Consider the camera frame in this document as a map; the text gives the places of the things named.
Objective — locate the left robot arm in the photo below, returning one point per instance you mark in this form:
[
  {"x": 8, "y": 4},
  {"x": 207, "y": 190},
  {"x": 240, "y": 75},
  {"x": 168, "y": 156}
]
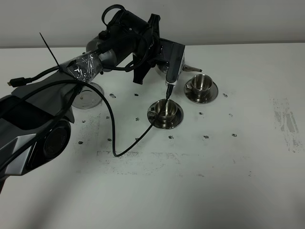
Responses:
[{"x": 36, "y": 118}]

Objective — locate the near stainless steel teacup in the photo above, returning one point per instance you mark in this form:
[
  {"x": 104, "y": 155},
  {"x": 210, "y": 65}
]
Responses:
[{"x": 167, "y": 110}]

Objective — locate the stainless steel teacup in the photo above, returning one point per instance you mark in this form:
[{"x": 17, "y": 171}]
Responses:
[
  {"x": 167, "y": 110},
  {"x": 199, "y": 84}
]

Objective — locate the far stainless steel teacup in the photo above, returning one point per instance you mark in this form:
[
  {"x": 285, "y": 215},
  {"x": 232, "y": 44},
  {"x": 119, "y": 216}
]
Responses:
[{"x": 199, "y": 84}]

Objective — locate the stainless steel teapot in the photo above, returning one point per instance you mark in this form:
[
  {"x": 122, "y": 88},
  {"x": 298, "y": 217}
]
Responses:
[{"x": 162, "y": 68}]

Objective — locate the near steel saucer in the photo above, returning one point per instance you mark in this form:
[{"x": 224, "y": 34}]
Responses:
[{"x": 171, "y": 124}]

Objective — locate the teapot steel saucer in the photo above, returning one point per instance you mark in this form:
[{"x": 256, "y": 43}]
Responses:
[{"x": 86, "y": 99}]

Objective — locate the black cable tie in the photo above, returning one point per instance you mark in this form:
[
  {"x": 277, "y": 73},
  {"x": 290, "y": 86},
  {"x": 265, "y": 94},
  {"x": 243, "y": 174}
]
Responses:
[{"x": 51, "y": 51}]

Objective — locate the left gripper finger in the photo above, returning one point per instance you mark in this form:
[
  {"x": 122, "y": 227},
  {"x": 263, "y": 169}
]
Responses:
[{"x": 140, "y": 72}]

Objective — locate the far steel saucer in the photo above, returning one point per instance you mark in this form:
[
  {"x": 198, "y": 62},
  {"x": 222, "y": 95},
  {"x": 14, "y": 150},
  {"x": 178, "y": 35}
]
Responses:
[{"x": 210, "y": 96}]

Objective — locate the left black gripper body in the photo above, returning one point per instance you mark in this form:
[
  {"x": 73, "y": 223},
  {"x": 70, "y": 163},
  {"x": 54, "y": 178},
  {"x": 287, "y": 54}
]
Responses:
[{"x": 133, "y": 41}]

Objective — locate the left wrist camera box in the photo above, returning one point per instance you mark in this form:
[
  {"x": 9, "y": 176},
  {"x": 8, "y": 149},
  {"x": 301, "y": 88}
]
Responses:
[{"x": 172, "y": 53}]

